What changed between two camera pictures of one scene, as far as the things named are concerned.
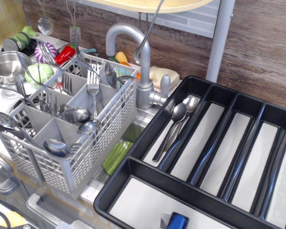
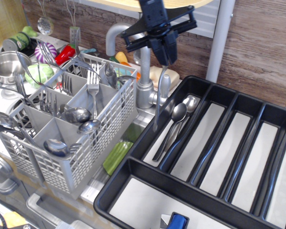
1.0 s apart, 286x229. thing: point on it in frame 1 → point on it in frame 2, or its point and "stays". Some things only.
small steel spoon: (137, 54) → (156, 120)
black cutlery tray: (226, 160) stays
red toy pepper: (68, 52) stays
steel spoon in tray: (178, 113) stays
